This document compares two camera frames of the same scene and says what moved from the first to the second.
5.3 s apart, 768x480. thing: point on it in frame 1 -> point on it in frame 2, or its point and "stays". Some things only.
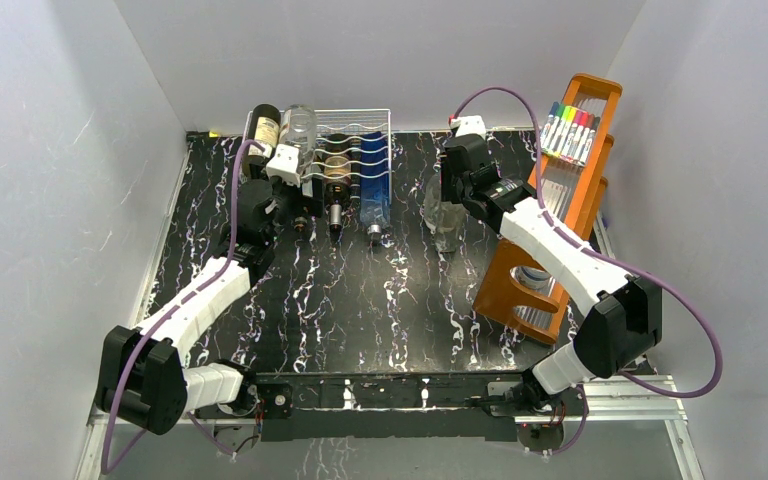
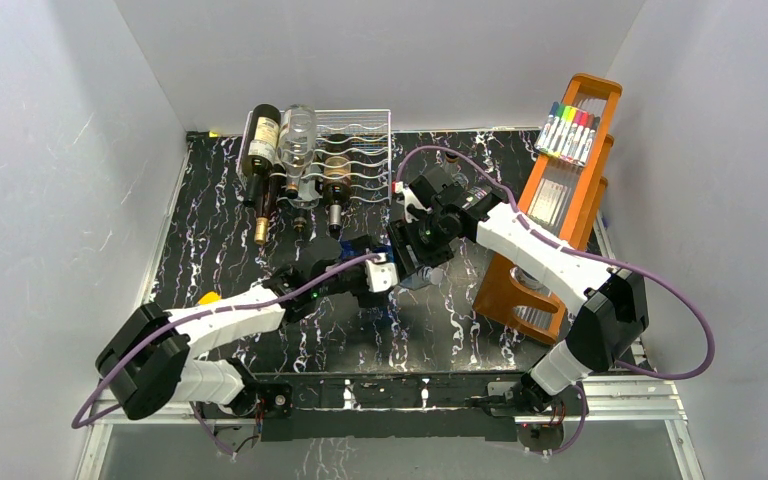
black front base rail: [389, 406] stays
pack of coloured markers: [568, 133] stays
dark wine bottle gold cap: [264, 128] stays
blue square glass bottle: [374, 182] -> [369, 245]
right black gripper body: [451, 188] -> [428, 241]
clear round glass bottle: [299, 125] stays
